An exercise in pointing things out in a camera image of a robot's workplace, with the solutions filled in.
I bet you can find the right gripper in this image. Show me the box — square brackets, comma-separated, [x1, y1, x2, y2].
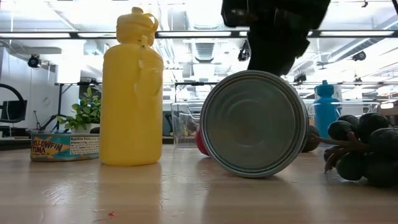
[221, 0, 332, 77]

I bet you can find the silver can with red label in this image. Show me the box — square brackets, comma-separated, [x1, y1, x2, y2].
[195, 70, 310, 179]

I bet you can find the blue water bottle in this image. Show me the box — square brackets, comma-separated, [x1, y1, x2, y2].
[313, 80, 342, 139]

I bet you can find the dark grape bunch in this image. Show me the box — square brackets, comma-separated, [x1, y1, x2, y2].
[310, 112, 398, 188]

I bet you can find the yellow water bottle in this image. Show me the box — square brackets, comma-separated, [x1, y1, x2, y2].
[99, 6, 165, 166]

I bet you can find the teal yellowfin tuna can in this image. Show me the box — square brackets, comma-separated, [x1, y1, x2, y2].
[30, 133, 101, 162]

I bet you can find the green plant in white pot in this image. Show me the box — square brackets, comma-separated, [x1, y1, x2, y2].
[57, 86, 102, 134]

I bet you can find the black background monitor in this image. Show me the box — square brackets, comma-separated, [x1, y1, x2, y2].
[0, 99, 28, 124]

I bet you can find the black ceiling camera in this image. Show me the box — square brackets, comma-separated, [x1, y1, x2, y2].
[27, 54, 43, 68]
[238, 40, 251, 62]
[352, 50, 367, 62]

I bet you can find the silver ceiling air duct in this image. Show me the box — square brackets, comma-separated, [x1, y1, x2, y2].
[183, 37, 229, 65]

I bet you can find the black background pipe frame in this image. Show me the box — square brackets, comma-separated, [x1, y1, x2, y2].
[174, 81, 218, 103]

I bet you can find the black overhead frame bar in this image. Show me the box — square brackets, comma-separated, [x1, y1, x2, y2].
[0, 30, 398, 39]

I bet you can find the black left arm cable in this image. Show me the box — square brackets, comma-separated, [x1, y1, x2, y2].
[0, 83, 26, 124]

